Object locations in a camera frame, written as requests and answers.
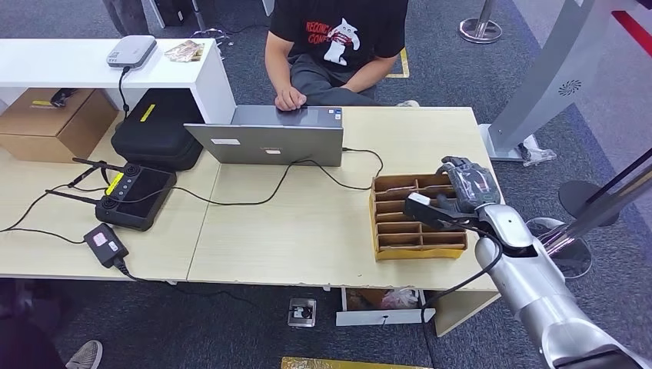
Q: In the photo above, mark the person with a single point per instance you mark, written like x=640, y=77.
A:
x=336, y=30

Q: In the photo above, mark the standing person's legs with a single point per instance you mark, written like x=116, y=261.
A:
x=127, y=15

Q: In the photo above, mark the white router box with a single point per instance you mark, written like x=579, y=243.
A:
x=131, y=51

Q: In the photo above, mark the cardboard card organizer box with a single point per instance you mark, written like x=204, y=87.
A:
x=402, y=239

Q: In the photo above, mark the brown cardboard box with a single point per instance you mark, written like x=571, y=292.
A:
x=51, y=124

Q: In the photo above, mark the dark metal stand poles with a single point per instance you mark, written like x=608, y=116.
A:
x=606, y=198

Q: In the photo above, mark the person's left forearm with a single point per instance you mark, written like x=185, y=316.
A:
x=369, y=74

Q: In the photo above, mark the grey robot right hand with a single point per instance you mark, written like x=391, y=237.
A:
x=474, y=186

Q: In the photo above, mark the black power adapter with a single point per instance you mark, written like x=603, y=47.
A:
x=105, y=245

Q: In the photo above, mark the shiny snack packet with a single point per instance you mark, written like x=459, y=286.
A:
x=184, y=51

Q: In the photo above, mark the chrome stanchion base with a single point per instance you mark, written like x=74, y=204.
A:
x=480, y=29

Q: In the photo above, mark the grey shoe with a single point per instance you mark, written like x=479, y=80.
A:
x=85, y=356

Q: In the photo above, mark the black zippered carrying case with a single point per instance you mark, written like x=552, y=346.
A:
x=158, y=132

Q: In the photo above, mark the clear plastic bag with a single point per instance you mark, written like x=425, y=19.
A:
x=537, y=153

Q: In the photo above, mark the white side shelf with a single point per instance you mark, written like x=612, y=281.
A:
x=76, y=63

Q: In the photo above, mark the black round stand base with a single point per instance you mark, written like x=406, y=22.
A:
x=580, y=198

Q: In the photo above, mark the pink plastic bag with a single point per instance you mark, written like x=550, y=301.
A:
x=400, y=299

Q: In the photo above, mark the silver laptop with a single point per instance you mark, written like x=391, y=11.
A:
x=275, y=142

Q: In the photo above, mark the person's right forearm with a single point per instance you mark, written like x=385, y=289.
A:
x=276, y=61

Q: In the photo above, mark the chrome chair base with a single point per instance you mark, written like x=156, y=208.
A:
x=575, y=254

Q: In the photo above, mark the beige card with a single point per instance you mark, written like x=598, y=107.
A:
x=396, y=190

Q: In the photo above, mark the black remote controller with antennas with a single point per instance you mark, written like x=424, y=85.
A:
x=135, y=196

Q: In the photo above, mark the white open drawer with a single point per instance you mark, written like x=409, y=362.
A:
x=384, y=316

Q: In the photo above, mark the small black object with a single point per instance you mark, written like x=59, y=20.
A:
x=62, y=97

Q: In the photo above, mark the person's right hand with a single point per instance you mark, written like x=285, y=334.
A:
x=289, y=98

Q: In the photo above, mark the metal floor socket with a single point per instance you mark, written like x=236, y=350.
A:
x=302, y=312

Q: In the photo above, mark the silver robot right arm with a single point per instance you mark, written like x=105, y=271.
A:
x=535, y=285

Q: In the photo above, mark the grey gate pillar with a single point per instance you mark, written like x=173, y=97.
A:
x=555, y=76

